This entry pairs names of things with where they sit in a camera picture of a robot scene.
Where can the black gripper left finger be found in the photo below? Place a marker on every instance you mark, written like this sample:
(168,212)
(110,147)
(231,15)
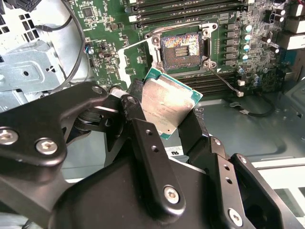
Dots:
(35,124)

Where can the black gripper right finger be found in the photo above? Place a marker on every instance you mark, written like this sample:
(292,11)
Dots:
(190,136)

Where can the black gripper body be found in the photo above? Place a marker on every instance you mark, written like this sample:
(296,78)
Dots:
(107,202)

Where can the CPU with silver top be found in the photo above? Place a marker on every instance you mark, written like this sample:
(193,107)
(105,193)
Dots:
(166,102)

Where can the metal socket cover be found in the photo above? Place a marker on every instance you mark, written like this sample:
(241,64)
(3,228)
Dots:
(121,62)

